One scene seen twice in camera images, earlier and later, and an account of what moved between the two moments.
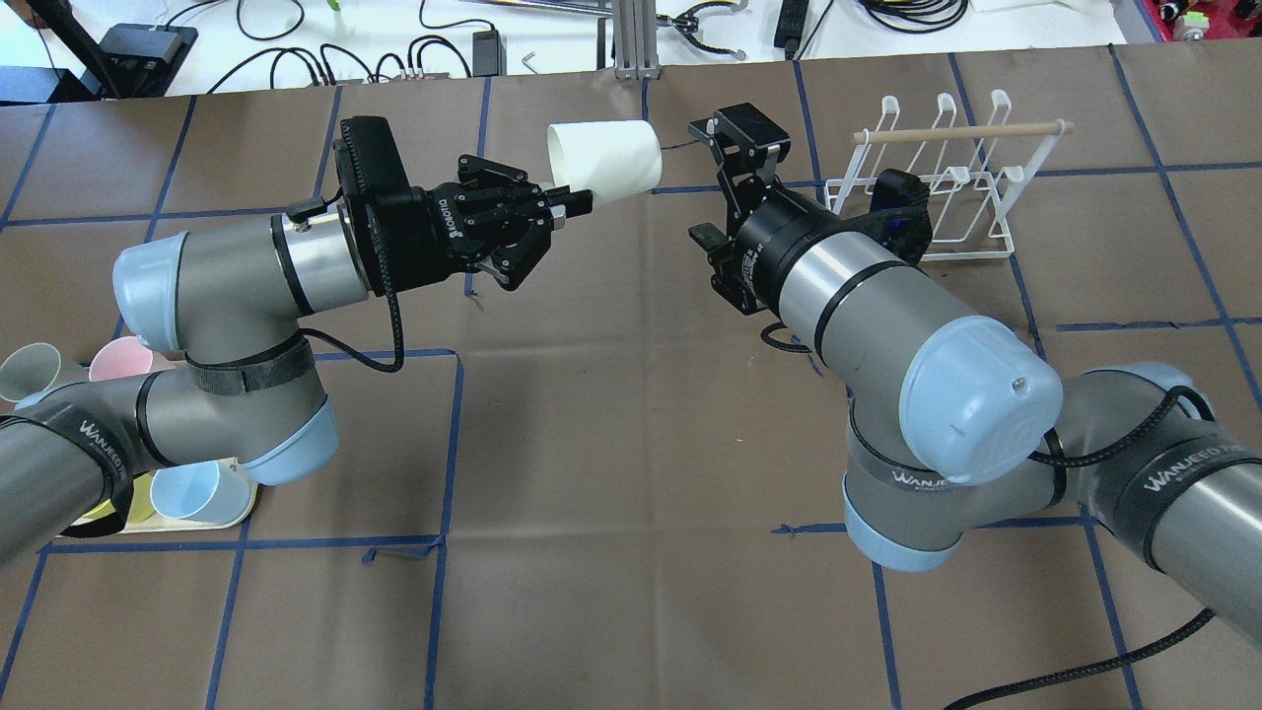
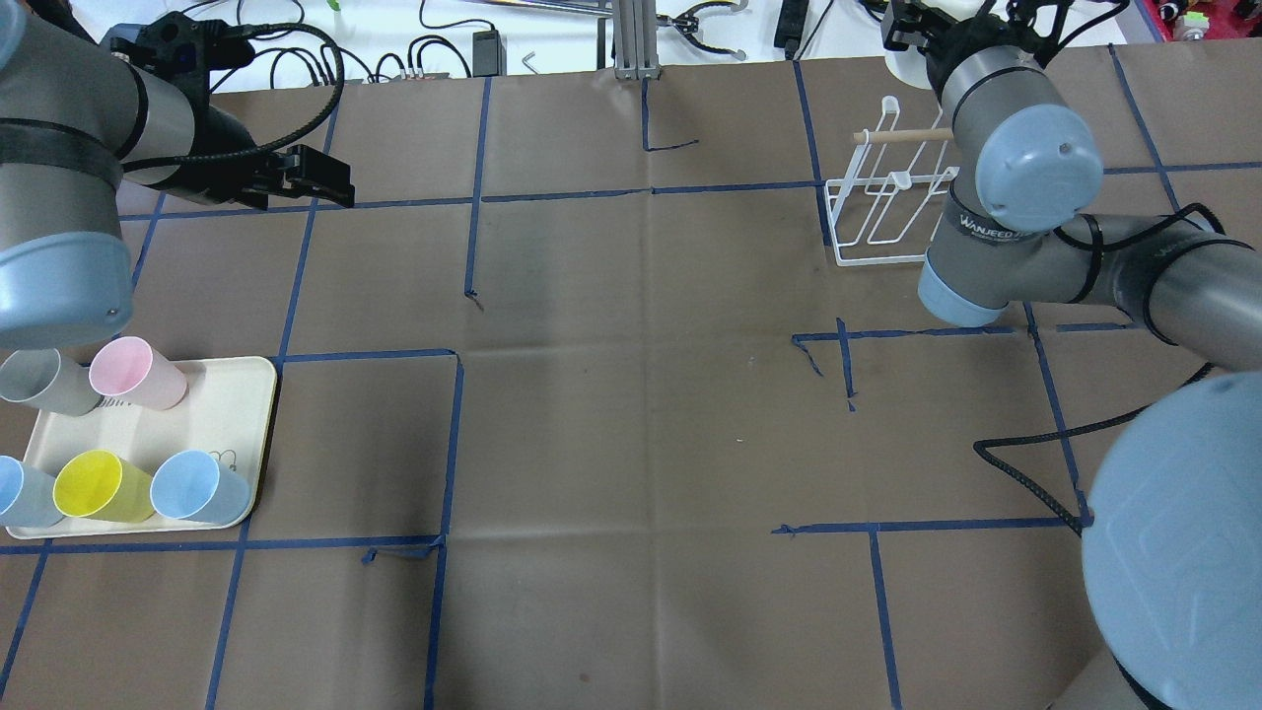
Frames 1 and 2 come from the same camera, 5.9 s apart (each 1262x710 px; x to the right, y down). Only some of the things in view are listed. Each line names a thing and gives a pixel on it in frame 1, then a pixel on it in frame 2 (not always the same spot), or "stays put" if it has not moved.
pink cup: (120, 357) stays put
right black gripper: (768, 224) -> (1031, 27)
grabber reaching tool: (687, 23) stays put
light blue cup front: (203, 491) stays put
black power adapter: (489, 55) stays put
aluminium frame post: (636, 40) stays put
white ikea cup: (615, 159) -> (909, 66)
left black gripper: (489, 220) -> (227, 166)
